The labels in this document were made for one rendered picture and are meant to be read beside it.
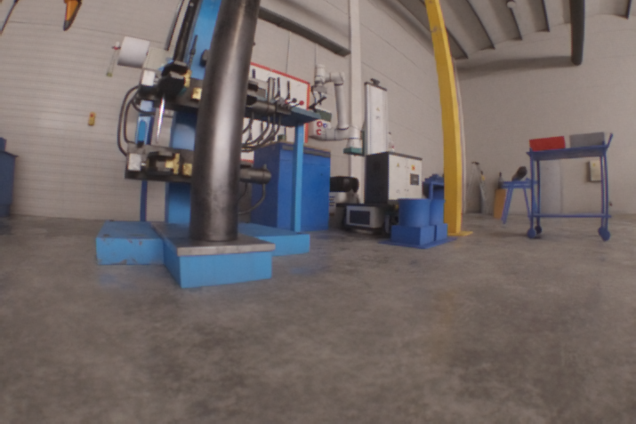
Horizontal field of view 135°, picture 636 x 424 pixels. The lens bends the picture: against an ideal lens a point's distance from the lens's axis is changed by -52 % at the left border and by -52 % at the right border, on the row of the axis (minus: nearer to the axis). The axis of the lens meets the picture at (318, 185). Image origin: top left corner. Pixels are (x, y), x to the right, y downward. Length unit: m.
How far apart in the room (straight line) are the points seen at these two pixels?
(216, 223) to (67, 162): 2.70
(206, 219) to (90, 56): 3.14
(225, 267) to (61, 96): 3.15
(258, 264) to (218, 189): 0.33
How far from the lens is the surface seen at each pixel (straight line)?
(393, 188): 2.67
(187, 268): 0.98
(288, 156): 2.79
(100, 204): 3.46
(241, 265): 1.06
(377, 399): 0.49
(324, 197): 3.08
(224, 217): 1.10
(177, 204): 1.88
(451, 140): 3.16
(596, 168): 11.18
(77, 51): 3.95
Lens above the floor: 0.32
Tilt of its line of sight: 3 degrees up
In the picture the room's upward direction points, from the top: 2 degrees clockwise
